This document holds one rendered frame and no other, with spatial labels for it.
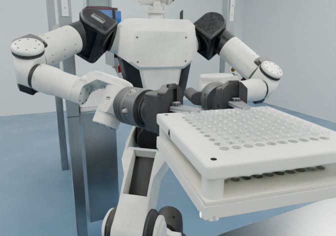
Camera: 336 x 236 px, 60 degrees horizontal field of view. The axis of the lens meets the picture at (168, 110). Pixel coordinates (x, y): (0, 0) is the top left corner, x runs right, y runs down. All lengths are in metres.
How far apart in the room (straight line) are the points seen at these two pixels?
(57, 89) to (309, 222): 0.61
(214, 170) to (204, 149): 0.05
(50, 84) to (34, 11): 4.36
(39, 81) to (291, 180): 0.60
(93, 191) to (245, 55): 1.36
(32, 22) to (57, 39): 4.19
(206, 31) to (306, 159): 0.74
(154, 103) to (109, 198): 1.52
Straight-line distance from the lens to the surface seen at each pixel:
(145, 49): 0.96
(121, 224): 0.98
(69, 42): 0.93
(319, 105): 5.01
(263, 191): 0.39
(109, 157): 1.94
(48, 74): 0.77
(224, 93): 0.64
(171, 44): 0.98
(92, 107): 1.69
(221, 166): 0.34
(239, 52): 1.05
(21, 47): 0.82
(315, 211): 0.66
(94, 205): 2.06
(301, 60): 5.20
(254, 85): 0.93
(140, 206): 0.98
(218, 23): 1.10
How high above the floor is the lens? 1.18
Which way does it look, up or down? 14 degrees down
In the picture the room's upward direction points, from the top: straight up
